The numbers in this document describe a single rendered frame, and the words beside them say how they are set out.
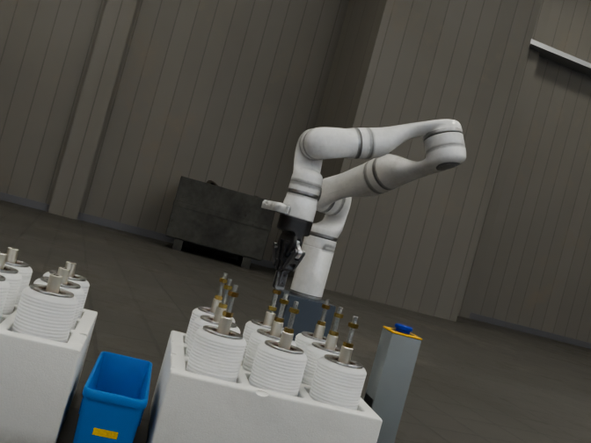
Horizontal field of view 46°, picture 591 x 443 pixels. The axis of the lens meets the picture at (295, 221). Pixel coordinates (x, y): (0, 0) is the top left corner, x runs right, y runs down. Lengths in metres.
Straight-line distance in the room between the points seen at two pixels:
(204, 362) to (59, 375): 0.24
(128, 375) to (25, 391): 0.33
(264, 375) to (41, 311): 0.40
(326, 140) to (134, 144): 6.49
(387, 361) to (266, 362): 0.35
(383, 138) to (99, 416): 0.82
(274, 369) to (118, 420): 0.28
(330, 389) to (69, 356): 0.46
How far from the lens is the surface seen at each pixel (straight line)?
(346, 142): 1.52
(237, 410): 1.24
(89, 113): 7.78
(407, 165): 1.68
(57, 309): 1.25
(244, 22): 8.29
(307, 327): 1.89
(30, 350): 1.24
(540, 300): 10.05
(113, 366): 1.53
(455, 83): 7.76
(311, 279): 1.89
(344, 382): 1.30
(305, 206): 1.49
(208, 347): 1.25
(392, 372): 1.54
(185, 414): 1.24
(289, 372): 1.27
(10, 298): 1.40
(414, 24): 7.63
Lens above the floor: 0.46
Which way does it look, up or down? 1 degrees up
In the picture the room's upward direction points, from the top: 15 degrees clockwise
